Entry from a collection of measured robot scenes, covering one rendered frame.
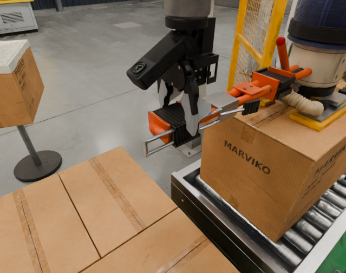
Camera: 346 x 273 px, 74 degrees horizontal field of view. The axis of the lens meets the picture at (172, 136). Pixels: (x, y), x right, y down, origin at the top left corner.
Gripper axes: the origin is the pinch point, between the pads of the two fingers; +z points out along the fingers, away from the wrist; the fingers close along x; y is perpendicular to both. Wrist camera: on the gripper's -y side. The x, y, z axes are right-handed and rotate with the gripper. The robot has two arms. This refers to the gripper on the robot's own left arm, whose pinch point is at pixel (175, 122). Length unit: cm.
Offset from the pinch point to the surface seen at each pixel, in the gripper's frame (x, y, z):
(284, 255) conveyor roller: -23, 39, 68
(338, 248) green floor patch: -36, 108, 121
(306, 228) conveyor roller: -22, 57, 67
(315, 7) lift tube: 1, 50, -18
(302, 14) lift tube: 5, 50, -15
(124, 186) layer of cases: 49, 4, 67
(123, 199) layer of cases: 42, 0, 67
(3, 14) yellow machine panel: 727, 26, 71
